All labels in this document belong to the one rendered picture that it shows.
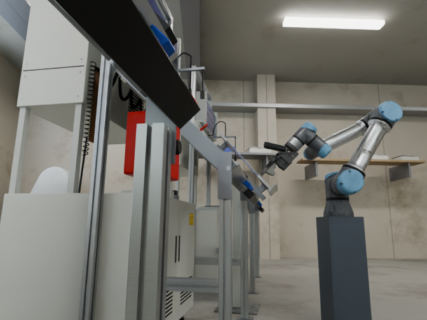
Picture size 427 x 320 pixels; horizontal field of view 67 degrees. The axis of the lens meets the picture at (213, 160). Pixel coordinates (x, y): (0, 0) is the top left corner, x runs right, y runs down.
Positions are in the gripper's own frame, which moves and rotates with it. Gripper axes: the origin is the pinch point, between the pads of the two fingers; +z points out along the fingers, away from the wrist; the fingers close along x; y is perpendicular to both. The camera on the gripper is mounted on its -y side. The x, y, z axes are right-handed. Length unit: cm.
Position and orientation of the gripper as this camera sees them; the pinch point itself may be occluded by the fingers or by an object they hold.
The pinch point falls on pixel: (262, 173)
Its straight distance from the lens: 166.5
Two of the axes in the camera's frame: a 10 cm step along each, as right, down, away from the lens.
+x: 1.8, 1.9, 9.7
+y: 7.0, 6.6, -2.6
